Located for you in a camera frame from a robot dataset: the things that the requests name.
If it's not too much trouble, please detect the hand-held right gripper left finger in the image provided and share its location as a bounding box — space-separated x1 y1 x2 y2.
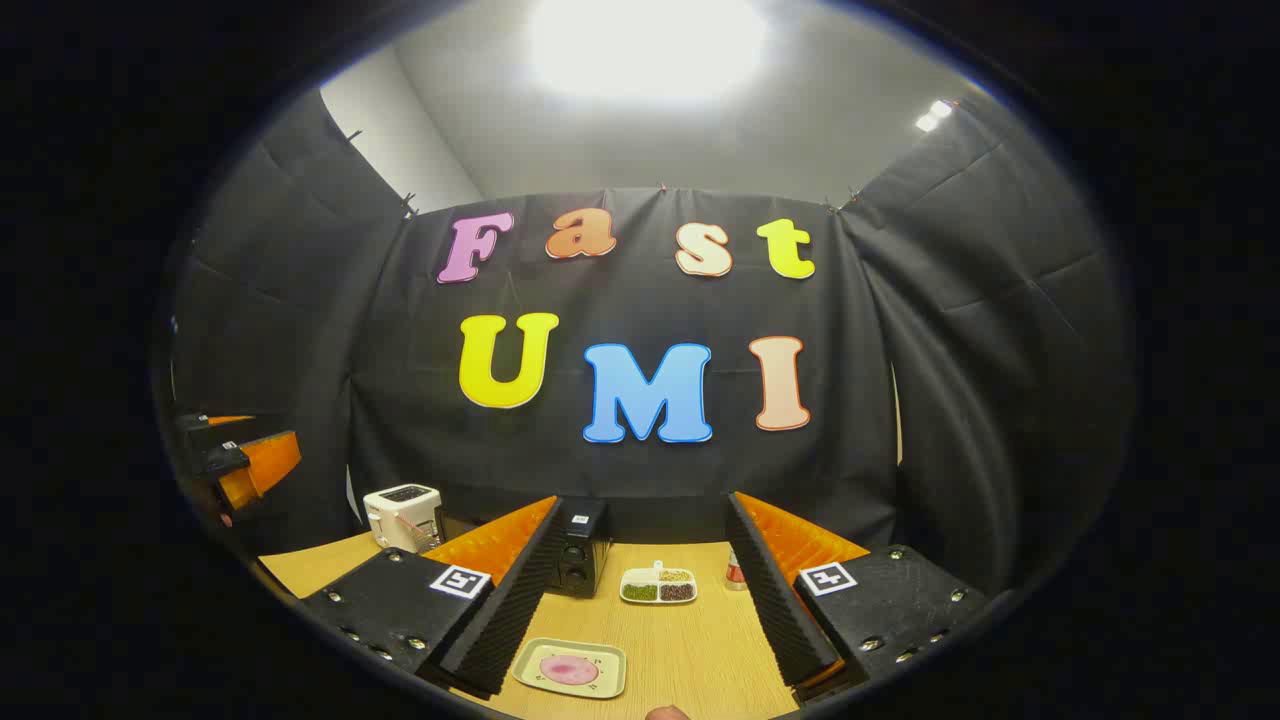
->
298 495 569 699

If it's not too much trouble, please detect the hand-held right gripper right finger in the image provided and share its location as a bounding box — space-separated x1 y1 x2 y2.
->
724 490 991 706

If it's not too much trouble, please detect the black electric oven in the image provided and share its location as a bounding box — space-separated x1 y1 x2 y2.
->
440 498 611 599

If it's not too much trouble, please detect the pale green square plate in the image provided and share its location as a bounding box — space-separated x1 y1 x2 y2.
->
512 638 627 699

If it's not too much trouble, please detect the divided white dish of beans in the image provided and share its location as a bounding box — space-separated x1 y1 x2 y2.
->
619 562 698 605

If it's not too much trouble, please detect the white toaster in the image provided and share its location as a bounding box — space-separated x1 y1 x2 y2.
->
363 484 444 553

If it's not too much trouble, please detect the black backdrop cloth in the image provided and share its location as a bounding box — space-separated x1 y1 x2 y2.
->
170 90 1136 601

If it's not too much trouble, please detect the large ceiling light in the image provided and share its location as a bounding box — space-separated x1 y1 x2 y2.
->
528 0 771 101

